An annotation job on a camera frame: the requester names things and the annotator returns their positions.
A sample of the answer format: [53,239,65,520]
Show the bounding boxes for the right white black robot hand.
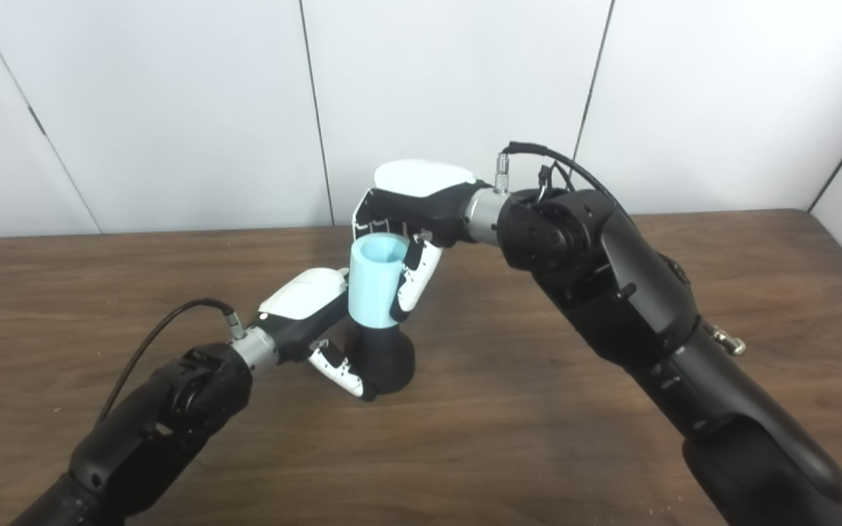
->
[352,158,491,322]

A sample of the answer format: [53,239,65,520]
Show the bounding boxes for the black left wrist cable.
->
[92,298,248,428]

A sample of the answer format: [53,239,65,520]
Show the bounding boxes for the black flared nozzle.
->
[352,321,416,397]

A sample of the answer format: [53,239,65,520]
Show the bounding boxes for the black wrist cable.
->
[494,141,634,220]
[92,298,248,428]

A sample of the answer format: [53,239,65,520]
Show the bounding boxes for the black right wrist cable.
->
[494,141,634,220]

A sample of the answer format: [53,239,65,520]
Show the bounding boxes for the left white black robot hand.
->
[257,267,378,403]

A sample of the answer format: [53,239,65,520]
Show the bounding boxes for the light-blue hose piece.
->
[348,234,411,327]

